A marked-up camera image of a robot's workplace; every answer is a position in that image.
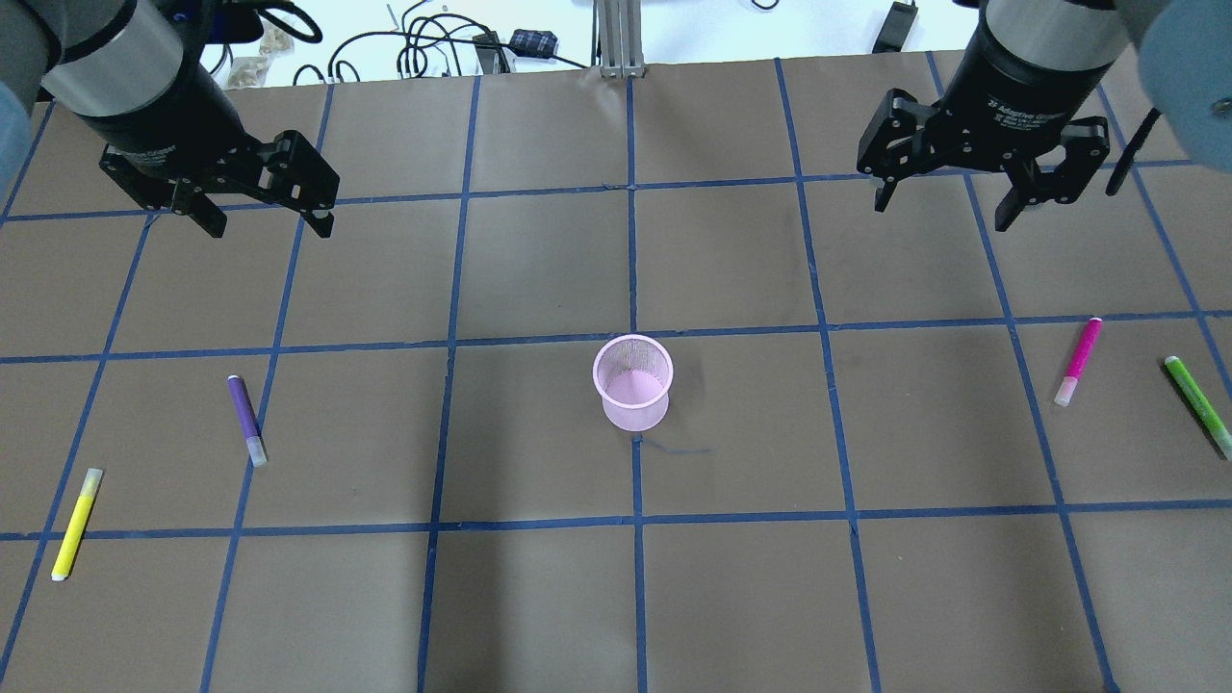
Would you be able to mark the green marker pen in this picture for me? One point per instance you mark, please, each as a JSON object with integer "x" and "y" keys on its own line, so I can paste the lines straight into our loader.
{"x": 1200, "y": 405}

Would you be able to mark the aluminium frame post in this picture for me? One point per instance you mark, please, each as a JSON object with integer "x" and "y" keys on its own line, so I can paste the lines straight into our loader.
{"x": 618, "y": 39}

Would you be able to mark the pink mesh cup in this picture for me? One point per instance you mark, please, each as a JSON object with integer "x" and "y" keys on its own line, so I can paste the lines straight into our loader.
{"x": 633, "y": 375}

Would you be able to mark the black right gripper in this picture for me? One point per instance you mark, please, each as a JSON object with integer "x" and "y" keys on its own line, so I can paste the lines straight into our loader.
{"x": 1013, "y": 85}

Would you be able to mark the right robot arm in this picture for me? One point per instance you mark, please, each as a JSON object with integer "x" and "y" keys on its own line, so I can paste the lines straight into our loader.
{"x": 1183, "y": 63}

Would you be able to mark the yellow marker pen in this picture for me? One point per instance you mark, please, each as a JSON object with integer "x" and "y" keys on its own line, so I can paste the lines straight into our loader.
{"x": 78, "y": 521}

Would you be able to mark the pink marker pen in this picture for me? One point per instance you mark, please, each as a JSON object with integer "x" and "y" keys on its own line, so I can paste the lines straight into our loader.
{"x": 1078, "y": 361}

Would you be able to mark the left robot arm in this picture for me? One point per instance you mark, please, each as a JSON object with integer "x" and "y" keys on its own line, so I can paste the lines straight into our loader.
{"x": 131, "y": 71}

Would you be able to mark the purple marker pen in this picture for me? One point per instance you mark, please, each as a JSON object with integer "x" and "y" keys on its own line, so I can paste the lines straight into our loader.
{"x": 246, "y": 415}

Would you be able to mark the black power adapter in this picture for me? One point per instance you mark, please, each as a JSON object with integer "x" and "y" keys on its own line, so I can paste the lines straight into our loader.
{"x": 896, "y": 27}

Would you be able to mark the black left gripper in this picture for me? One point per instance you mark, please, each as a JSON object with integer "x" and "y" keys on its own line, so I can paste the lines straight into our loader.
{"x": 164, "y": 108}

